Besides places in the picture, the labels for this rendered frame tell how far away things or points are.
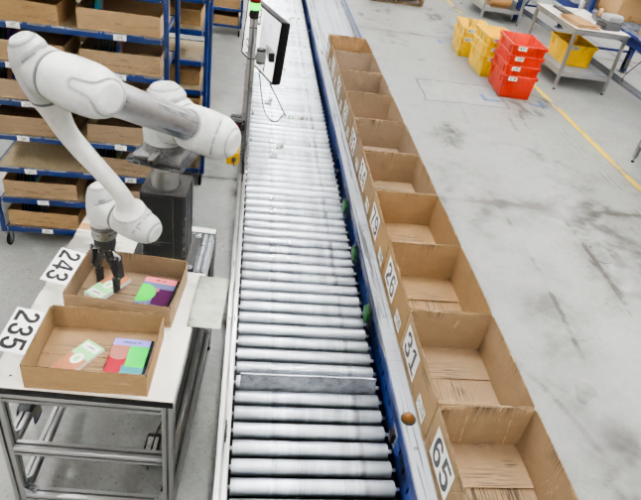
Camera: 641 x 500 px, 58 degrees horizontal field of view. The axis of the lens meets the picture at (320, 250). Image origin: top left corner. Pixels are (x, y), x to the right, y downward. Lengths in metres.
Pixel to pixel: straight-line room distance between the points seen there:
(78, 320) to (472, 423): 1.35
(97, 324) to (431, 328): 1.16
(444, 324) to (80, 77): 1.33
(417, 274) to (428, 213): 0.42
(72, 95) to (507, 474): 1.54
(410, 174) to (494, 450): 1.60
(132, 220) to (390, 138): 1.82
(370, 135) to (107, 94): 2.01
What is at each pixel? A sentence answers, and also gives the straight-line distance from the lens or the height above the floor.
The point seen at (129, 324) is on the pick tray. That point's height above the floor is 0.79.
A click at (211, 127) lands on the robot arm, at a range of 2.03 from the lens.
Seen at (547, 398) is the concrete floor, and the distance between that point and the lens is 3.47.
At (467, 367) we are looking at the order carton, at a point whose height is 0.89.
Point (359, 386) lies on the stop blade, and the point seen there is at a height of 0.77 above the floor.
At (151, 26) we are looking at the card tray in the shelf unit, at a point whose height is 1.39.
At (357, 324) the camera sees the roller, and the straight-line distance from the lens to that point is 2.32.
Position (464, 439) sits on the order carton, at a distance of 1.85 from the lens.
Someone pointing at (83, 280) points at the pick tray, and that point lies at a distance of 2.42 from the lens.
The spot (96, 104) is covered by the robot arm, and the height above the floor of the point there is 1.66.
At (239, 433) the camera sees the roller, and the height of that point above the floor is 0.74.
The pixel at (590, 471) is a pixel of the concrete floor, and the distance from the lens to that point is 3.26.
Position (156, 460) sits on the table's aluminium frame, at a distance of 2.24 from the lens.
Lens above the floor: 2.28
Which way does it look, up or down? 35 degrees down
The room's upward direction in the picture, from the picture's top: 10 degrees clockwise
